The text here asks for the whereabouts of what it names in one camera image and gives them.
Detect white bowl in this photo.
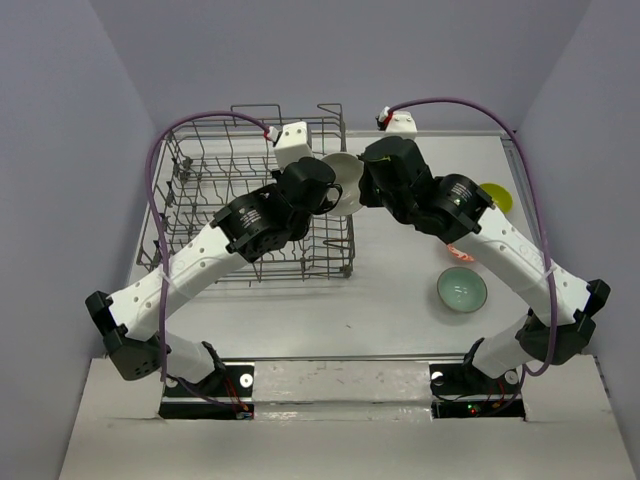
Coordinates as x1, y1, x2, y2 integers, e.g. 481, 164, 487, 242
321, 152, 364, 217

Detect orange patterned bowl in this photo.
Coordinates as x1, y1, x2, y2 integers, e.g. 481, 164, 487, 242
447, 244, 475, 262

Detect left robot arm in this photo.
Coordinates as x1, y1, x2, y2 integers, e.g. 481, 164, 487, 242
85, 157, 341, 395

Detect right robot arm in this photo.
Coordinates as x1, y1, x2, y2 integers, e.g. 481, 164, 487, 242
359, 136, 611, 392

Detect yellow-green plastic bowl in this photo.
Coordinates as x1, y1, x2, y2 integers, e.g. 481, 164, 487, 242
480, 182, 514, 214

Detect celadon green bowl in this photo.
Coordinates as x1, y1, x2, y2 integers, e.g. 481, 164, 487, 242
436, 267, 488, 314

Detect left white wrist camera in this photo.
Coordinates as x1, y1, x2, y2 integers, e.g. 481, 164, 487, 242
273, 121, 313, 170

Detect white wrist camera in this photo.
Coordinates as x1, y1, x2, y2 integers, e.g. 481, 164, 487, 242
273, 121, 313, 170
376, 107, 417, 140

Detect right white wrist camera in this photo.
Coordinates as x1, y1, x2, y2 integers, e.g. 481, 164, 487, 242
376, 107, 417, 140

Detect grey wire dish rack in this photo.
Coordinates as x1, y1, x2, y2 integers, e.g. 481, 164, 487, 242
135, 104, 355, 283

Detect metal rail bar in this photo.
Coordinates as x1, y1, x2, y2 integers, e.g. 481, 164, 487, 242
223, 353, 464, 363

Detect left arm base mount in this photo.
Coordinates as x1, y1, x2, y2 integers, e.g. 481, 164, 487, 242
158, 361, 255, 421

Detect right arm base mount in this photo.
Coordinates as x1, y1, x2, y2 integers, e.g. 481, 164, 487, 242
429, 363, 526, 420

